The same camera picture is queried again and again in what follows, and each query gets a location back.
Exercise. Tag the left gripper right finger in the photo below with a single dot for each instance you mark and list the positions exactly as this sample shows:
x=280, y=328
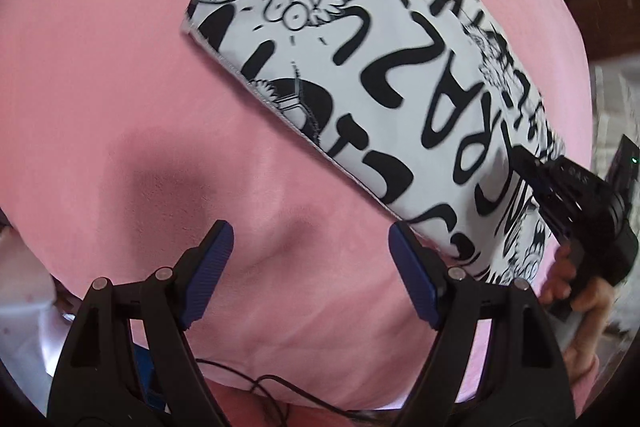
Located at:
x=524, y=380

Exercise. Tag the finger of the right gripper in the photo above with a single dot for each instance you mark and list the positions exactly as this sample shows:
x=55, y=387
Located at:
x=531, y=170

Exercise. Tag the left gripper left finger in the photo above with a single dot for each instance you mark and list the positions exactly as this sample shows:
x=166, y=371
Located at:
x=126, y=360

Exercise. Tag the white black graffiti print jacket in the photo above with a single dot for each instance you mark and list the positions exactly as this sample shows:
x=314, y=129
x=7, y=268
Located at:
x=421, y=102

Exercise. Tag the person right hand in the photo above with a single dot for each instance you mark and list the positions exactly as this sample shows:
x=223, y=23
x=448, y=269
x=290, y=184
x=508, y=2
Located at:
x=594, y=302

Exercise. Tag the pink bed sheet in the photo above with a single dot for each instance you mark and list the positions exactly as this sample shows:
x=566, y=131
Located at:
x=123, y=141

